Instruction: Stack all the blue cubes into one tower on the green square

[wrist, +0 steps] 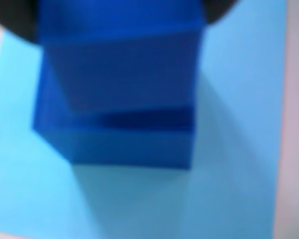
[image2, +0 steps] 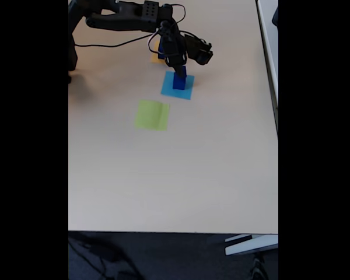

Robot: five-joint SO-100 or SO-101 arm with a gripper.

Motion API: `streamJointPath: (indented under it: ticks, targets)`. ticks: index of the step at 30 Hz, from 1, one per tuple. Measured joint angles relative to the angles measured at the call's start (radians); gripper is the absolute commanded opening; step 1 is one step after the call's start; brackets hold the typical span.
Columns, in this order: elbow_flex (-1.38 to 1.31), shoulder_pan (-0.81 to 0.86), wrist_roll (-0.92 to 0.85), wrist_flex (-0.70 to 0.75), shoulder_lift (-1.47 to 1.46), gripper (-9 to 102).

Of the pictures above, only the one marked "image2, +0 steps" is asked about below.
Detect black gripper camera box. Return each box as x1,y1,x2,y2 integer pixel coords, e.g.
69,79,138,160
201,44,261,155
185,33,214,67

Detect black floor cables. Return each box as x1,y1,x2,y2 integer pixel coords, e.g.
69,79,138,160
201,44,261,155
68,233,141,280

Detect blue paper square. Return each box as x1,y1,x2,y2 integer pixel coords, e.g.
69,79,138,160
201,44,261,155
160,70,195,101

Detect thin arm servo wire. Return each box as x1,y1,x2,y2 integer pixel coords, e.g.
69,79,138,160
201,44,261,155
146,30,164,55

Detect medium blue cube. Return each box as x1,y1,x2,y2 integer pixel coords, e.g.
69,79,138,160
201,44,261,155
172,72,187,90

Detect orange paper square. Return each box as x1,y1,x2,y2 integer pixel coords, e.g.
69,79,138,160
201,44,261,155
150,40,162,64

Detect white table foot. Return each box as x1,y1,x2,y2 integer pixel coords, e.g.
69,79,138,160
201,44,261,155
224,234,279,257

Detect green paper square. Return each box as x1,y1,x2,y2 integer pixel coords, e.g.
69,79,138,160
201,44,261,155
134,100,170,131

